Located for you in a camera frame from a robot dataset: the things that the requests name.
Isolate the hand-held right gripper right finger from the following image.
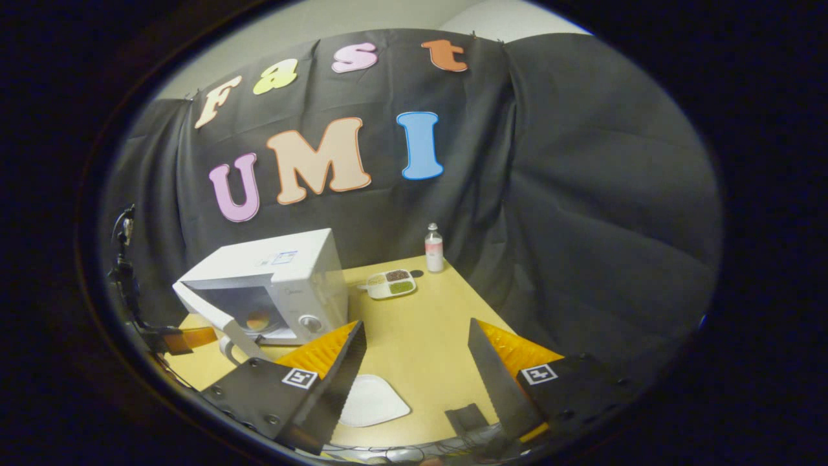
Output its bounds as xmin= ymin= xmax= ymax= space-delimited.
xmin=467 ymin=318 xmax=638 ymax=447

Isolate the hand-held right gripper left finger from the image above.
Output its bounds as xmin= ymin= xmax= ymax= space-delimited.
xmin=201 ymin=320 xmax=367 ymax=455

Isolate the white microwave oven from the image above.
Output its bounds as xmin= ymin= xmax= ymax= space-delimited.
xmin=172 ymin=228 xmax=349 ymax=363

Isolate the white plate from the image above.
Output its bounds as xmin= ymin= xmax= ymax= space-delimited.
xmin=338 ymin=374 xmax=412 ymax=428

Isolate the white divided dish with beans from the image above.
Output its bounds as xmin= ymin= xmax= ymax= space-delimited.
xmin=357 ymin=269 xmax=417 ymax=300

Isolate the clear bottle with pink label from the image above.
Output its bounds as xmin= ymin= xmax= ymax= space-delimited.
xmin=424 ymin=223 xmax=444 ymax=273

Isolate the black backdrop cloth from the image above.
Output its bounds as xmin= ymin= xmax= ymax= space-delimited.
xmin=103 ymin=29 xmax=722 ymax=376

